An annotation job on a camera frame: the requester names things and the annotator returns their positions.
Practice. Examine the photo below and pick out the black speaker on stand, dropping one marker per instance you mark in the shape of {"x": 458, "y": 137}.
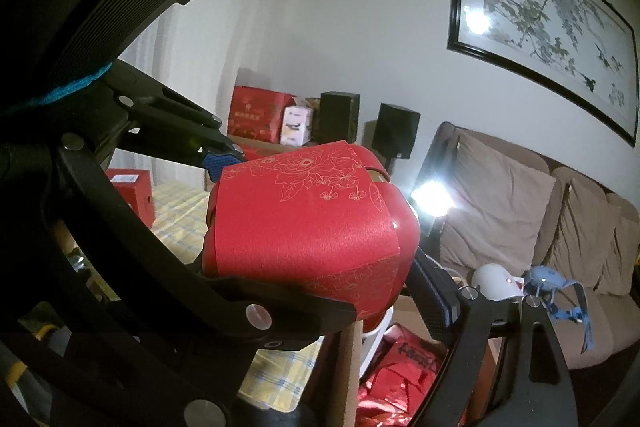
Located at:
{"x": 339, "y": 117}
{"x": 397, "y": 129}

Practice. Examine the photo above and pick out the red gold-printed gift bag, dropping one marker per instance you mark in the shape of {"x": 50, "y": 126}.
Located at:
{"x": 260, "y": 114}

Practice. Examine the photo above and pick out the bright work lamp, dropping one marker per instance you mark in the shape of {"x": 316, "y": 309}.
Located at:
{"x": 432, "y": 199}

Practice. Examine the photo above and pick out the framed ink painting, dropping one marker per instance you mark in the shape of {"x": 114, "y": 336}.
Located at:
{"x": 540, "y": 17}

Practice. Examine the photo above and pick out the white dome massager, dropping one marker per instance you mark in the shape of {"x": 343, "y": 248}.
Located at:
{"x": 495, "y": 282}

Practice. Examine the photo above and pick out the red square box white label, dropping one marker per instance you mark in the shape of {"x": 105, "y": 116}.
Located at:
{"x": 130, "y": 197}

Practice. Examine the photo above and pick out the cardboard box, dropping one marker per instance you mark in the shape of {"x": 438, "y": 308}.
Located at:
{"x": 345, "y": 372}

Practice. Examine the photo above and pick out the small brown sofa cushion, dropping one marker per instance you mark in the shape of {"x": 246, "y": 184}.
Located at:
{"x": 625, "y": 257}

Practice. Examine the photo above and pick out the white pictured carton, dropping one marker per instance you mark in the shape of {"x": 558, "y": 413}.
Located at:
{"x": 296, "y": 127}

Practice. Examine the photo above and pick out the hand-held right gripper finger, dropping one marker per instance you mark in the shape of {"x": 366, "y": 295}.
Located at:
{"x": 430, "y": 297}

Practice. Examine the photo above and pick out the large brown sofa cushion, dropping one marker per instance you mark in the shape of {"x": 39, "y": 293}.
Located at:
{"x": 500, "y": 207}

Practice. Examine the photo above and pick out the brown sofa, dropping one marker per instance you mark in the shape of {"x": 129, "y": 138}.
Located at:
{"x": 615, "y": 322}

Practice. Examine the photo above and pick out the red bag with black print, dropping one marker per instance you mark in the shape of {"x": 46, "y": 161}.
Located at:
{"x": 400, "y": 352}

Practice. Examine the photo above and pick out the medium brown sofa cushion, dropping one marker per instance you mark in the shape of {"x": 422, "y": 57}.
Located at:
{"x": 580, "y": 237}

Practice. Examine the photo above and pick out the white curtain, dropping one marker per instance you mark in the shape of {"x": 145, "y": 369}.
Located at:
{"x": 165, "y": 57}

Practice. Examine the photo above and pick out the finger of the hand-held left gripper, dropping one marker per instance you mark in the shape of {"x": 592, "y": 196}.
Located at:
{"x": 300, "y": 307}
{"x": 220, "y": 164}

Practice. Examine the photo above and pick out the long red foil bag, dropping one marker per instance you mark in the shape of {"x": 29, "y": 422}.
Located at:
{"x": 390, "y": 402}

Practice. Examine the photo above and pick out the yellow plaid tablecloth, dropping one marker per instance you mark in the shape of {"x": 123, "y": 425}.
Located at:
{"x": 180, "y": 227}

